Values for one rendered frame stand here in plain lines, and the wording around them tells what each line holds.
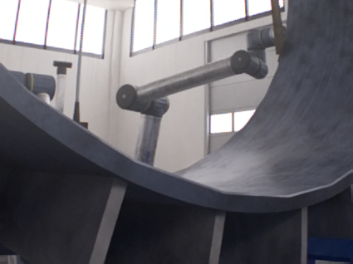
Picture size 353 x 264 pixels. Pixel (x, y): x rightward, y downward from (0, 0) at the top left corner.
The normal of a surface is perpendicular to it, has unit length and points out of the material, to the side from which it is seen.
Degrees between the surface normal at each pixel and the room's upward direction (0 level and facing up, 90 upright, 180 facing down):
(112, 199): 90
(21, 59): 90
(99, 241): 90
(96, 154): 90
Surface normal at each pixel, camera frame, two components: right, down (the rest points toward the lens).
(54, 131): 0.65, -0.08
